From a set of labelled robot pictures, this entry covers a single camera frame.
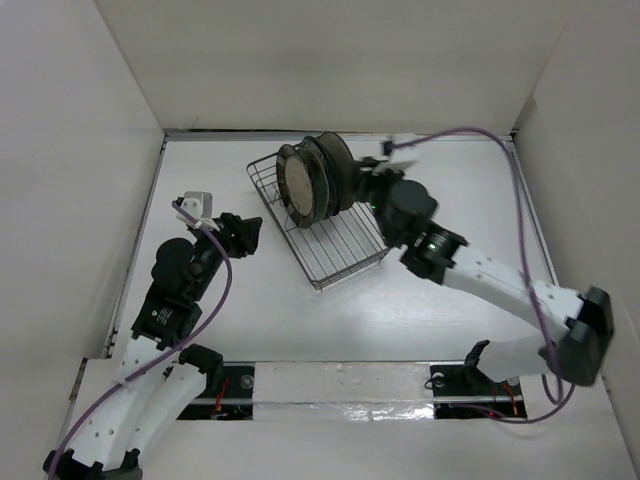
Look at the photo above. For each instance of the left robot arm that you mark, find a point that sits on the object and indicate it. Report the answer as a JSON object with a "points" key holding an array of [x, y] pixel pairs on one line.
{"points": [[162, 369]]}

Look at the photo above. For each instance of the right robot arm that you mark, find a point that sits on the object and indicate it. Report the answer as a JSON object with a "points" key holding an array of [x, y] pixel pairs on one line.
{"points": [[574, 329]]}

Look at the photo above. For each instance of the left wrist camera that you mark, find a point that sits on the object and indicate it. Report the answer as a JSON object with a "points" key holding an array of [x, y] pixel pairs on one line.
{"points": [[195, 210]]}

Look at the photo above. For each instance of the dark striped rim plate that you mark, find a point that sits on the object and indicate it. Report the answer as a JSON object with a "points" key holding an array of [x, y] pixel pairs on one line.
{"points": [[294, 179]]}

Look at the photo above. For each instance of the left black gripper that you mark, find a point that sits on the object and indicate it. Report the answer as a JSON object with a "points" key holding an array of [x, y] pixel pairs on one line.
{"points": [[238, 233]]}

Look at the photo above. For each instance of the blue floral plate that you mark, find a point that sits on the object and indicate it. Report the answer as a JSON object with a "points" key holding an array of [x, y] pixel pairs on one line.
{"points": [[333, 206]]}

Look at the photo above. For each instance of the wire dish rack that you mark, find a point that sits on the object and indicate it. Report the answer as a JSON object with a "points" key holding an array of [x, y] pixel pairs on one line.
{"points": [[329, 251]]}

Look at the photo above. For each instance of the grey tree pattern plate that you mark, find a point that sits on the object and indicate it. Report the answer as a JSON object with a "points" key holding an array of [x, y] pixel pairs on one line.
{"points": [[346, 166]]}

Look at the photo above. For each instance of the green flower plate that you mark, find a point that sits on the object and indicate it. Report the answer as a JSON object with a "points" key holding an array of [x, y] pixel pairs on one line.
{"points": [[318, 191]]}

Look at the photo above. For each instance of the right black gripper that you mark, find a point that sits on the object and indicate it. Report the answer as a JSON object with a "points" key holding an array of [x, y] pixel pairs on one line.
{"points": [[368, 177]]}

